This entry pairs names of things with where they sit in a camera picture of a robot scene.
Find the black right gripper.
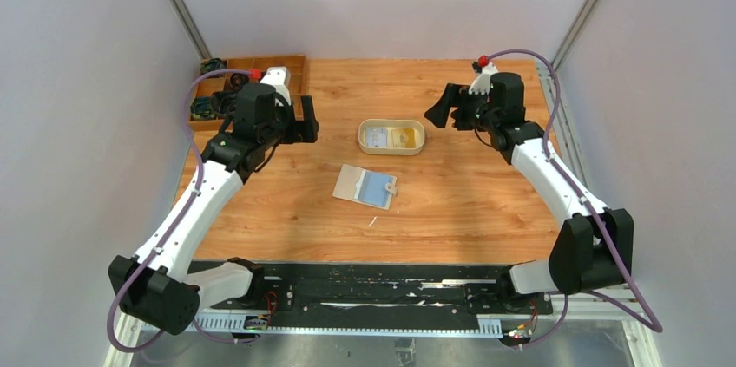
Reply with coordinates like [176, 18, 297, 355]
[424, 82, 500, 132]

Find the blue VIP card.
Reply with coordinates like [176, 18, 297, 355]
[354, 170, 394, 208]

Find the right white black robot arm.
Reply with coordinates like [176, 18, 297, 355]
[424, 72, 634, 313]

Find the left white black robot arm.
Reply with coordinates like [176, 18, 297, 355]
[108, 82, 319, 335]

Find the yellow card in tray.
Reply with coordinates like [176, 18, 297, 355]
[390, 128, 417, 149]

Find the white card in tray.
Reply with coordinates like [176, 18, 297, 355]
[365, 127, 389, 148]

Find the beige plastic tray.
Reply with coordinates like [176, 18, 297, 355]
[358, 119, 426, 156]

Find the wooden compartment tray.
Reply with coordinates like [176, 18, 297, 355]
[188, 55, 308, 133]

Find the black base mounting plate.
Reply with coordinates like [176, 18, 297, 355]
[214, 262, 554, 333]

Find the black coiled cable small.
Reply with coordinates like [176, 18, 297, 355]
[228, 73, 250, 92]

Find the black coiled cable large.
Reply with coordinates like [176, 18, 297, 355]
[210, 90, 237, 119]

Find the black coiled cable top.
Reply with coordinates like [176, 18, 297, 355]
[200, 57, 227, 78]

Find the aluminium rail frame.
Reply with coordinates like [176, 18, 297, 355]
[103, 272, 662, 367]

